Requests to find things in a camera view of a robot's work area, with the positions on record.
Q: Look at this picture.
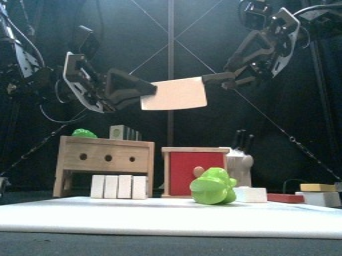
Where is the beige paper sheet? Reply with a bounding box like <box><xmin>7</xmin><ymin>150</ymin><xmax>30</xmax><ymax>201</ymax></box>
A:
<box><xmin>139</xmin><ymin>71</ymin><xmax>238</xmax><ymax>112</ymax></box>

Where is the green toy starfruit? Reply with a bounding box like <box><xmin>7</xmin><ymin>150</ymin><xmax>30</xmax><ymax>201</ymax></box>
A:
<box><xmin>189</xmin><ymin>167</ymin><xmax>240</xmax><ymax>206</ymax></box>

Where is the white block with green circle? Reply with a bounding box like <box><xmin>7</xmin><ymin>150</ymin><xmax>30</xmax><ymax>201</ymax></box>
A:
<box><xmin>109</xmin><ymin>124</ymin><xmax>129</xmax><ymax>141</ymax></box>

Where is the dark toy slices row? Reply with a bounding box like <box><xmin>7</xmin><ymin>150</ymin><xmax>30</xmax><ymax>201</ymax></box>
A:
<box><xmin>126</xmin><ymin>126</ymin><xmax>143</xmax><ymax>142</ymax></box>

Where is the small green toy vegetable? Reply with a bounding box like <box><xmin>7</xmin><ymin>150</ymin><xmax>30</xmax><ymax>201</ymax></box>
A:
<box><xmin>71</xmin><ymin>128</ymin><xmax>99</xmax><ymax>140</ymax></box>

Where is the wooden shelf with three holes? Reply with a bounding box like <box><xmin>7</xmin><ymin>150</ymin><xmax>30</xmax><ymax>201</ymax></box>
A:
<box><xmin>53</xmin><ymin>135</ymin><xmax>157</xmax><ymax>199</ymax></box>

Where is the red wooden box with knob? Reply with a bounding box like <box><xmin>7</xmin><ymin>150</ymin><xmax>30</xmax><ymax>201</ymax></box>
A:
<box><xmin>161</xmin><ymin>146</ymin><xmax>232</xmax><ymax>198</ymax></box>

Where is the white rectangular block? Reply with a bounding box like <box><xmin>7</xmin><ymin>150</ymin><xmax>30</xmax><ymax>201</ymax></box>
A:
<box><xmin>90</xmin><ymin>174</ymin><xmax>107</xmax><ymax>199</ymax></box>
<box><xmin>131</xmin><ymin>175</ymin><xmax>150</xmax><ymax>200</ymax></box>
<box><xmin>103</xmin><ymin>175</ymin><xmax>121</xmax><ymax>200</ymax></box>
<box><xmin>117</xmin><ymin>174</ymin><xmax>135</xmax><ymax>200</ymax></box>

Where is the pale wooden knife block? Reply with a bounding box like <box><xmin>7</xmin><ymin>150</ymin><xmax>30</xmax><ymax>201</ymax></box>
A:
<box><xmin>221</xmin><ymin>146</ymin><xmax>256</xmax><ymax>188</ymax></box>

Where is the low white square block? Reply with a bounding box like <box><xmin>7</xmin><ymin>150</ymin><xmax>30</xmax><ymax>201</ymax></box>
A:
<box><xmin>233</xmin><ymin>186</ymin><xmax>269</xmax><ymax>204</ymax></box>

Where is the white cutting board mat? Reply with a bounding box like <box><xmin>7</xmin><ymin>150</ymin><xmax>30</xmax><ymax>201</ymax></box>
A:
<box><xmin>0</xmin><ymin>195</ymin><xmax>342</xmax><ymax>241</ymax></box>

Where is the flat yellow block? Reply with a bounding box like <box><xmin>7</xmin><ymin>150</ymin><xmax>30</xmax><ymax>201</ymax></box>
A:
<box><xmin>300</xmin><ymin>183</ymin><xmax>338</xmax><ymax>193</ymax></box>

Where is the flat red block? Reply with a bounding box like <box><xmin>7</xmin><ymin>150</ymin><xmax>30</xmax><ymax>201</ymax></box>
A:
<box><xmin>266</xmin><ymin>193</ymin><xmax>306</xmax><ymax>205</ymax></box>

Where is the white box under yellow block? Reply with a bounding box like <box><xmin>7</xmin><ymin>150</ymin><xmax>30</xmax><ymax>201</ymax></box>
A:
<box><xmin>296</xmin><ymin>191</ymin><xmax>342</xmax><ymax>208</ymax></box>

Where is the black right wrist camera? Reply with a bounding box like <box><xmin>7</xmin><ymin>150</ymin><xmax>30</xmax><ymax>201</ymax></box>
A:
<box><xmin>240</xmin><ymin>0</ymin><xmax>274</xmax><ymax>30</ymax></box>

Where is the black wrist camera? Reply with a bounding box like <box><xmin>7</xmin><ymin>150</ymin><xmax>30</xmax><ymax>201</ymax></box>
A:
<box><xmin>71</xmin><ymin>25</ymin><xmax>101</xmax><ymax>60</ymax></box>
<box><xmin>240</xmin><ymin>0</ymin><xmax>274</xmax><ymax>30</ymax></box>

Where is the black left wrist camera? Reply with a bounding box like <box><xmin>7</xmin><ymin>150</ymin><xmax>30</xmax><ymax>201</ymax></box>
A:
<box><xmin>71</xmin><ymin>25</ymin><xmax>101</xmax><ymax>60</ymax></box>

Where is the black handled toy knife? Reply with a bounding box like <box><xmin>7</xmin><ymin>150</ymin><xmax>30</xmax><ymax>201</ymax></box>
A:
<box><xmin>238</xmin><ymin>129</ymin><xmax>249</xmax><ymax>152</ymax></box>
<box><xmin>230</xmin><ymin>130</ymin><xmax>242</xmax><ymax>152</ymax></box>
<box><xmin>244</xmin><ymin>133</ymin><xmax>257</xmax><ymax>156</ymax></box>

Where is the grey vertical frame pole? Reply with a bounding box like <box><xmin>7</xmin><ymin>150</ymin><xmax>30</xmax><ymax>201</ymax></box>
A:
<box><xmin>166</xmin><ymin>0</ymin><xmax>177</xmax><ymax>148</ymax></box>

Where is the diagonal brace wire with turnbuckle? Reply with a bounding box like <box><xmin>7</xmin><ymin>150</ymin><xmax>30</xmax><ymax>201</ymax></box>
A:
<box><xmin>129</xmin><ymin>0</ymin><xmax>342</xmax><ymax>183</ymax></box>

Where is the thin black cable loop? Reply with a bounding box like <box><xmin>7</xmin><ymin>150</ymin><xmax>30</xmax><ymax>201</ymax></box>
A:
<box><xmin>282</xmin><ymin>178</ymin><xmax>310</xmax><ymax>195</ymax></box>

